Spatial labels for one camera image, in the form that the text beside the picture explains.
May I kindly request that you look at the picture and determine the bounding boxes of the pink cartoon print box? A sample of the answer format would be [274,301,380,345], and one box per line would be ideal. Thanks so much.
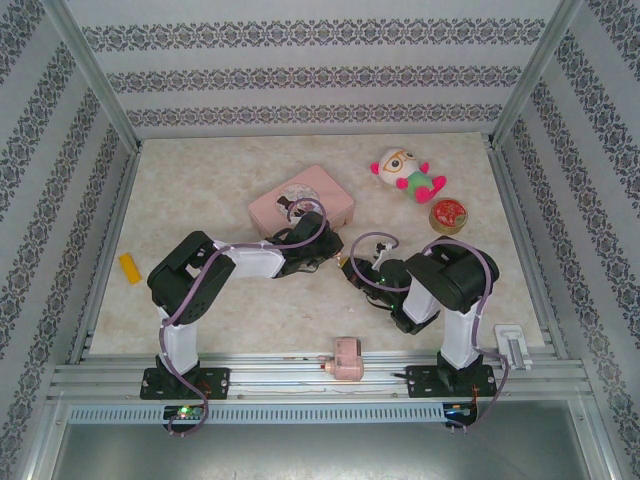
[247,164,357,236]

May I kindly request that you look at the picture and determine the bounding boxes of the red round tin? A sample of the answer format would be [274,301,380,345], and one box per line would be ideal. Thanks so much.
[428,197,470,235]

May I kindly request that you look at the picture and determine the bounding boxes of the white pink plush toy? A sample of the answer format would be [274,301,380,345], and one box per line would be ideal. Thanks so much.
[369,146,448,205]

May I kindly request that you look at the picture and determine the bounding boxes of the grey metal panel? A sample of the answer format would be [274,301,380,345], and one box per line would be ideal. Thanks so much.
[49,424,609,480]

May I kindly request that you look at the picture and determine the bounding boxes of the yellow rectangular block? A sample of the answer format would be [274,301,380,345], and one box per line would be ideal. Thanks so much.
[117,253,143,286]

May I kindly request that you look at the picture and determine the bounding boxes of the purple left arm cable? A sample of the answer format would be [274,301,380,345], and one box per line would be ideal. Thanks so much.
[158,197,329,439]

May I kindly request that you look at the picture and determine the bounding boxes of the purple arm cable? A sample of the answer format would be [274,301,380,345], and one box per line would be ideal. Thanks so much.
[348,232,511,436]
[158,197,329,439]

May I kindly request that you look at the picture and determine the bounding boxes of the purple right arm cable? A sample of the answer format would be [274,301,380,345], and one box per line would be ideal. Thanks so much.
[348,232,511,436]

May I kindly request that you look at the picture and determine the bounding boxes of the pink toy camera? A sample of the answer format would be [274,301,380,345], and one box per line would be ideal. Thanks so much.
[319,336,365,381]

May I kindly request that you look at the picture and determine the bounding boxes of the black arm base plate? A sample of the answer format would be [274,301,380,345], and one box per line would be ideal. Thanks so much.
[142,367,231,401]
[405,364,496,400]

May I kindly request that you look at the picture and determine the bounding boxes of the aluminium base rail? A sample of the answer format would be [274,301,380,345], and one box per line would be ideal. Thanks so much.
[49,352,586,401]

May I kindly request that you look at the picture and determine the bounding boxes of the white plastic bracket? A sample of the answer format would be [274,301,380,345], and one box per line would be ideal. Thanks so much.
[493,323,531,371]

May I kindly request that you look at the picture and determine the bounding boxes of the aluminium side rail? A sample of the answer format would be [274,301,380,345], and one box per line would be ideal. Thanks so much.
[487,144,569,359]
[67,147,144,364]

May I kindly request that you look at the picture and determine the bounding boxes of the white slotted cable duct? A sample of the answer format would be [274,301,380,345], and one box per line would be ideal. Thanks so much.
[67,403,446,425]

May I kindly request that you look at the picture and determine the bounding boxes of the aluminium frame post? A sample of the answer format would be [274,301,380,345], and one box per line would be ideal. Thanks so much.
[487,0,586,151]
[37,0,144,151]

